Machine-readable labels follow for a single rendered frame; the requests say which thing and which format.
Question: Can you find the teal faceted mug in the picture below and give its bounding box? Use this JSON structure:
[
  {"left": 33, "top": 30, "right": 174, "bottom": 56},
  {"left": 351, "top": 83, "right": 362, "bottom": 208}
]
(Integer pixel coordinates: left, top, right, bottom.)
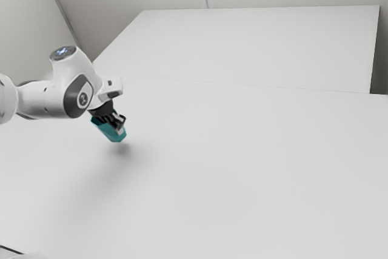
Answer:
[{"left": 90, "top": 115, "right": 129, "bottom": 144}]

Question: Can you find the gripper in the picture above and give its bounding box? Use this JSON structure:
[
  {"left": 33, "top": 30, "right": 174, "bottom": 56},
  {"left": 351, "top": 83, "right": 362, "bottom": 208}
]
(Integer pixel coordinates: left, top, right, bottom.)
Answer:
[{"left": 88, "top": 100, "right": 128, "bottom": 135}]

